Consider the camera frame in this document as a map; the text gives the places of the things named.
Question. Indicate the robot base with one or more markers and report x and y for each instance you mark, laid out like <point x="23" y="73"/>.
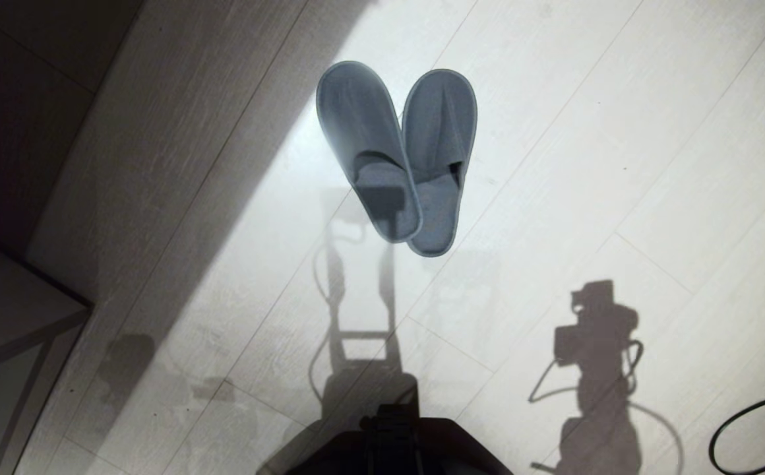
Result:
<point x="396" y="445"/>

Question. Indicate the grey fabric slipper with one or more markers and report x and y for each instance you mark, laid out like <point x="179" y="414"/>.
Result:
<point x="356" y="125"/>
<point x="440" y="125"/>

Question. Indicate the grey table corner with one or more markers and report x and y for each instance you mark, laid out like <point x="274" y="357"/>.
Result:
<point x="6" y="310"/>

